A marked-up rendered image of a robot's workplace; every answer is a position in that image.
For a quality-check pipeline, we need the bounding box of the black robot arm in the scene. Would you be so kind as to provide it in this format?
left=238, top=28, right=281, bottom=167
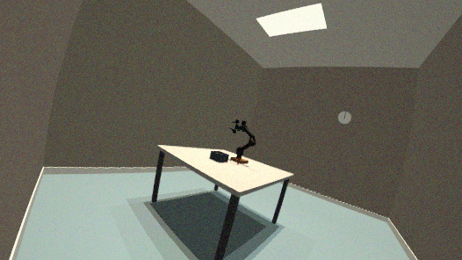
left=236, top=121, right=256, bottom=159

